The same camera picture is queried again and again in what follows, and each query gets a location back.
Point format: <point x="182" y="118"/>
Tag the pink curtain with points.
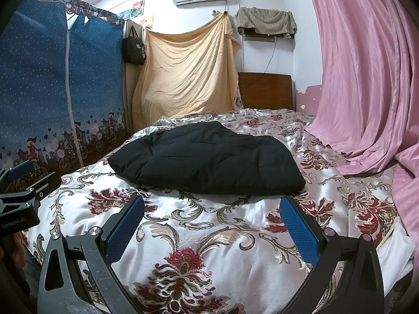
<point x="360" y="55"/>

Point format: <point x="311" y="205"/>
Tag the olive green cloth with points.
<point x="265" y="19"/>

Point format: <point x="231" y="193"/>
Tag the floral satin bedspread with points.
<point x="229" y="229"/>

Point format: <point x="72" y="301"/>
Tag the wall-mounted box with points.
<point x="258" y="38"/>

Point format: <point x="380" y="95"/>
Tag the beige hanging sheet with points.
<point x="186" y="72"/>

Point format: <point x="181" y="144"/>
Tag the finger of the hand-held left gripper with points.
<point x="45" y="183"/>
<point x="23" y="170"/>

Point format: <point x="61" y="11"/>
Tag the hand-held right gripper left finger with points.
<point x="126" y="232"/>

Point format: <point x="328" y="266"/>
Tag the white bed sheet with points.
<point x="396" y="255"/>

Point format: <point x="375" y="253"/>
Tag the black tote bag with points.
<point x="133" y="49"/>

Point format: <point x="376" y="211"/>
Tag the black padded jacket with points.
<point x="209" y="160"/>

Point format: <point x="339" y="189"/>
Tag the blue wall poster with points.
<point x="124" y="15"/>

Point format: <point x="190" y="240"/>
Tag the yellow wall poster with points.
<point x="147" y="21"/>

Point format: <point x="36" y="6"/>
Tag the colourful wall poster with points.
<point x="138" y="8"/>

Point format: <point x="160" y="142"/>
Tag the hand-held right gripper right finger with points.
<point x="299" y="232"/>

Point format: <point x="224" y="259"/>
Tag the wooden headboard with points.
<point x="268" y="93"/>

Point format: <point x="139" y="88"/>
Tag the blue fabric wardrobe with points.
<point x="39" y="88"/>

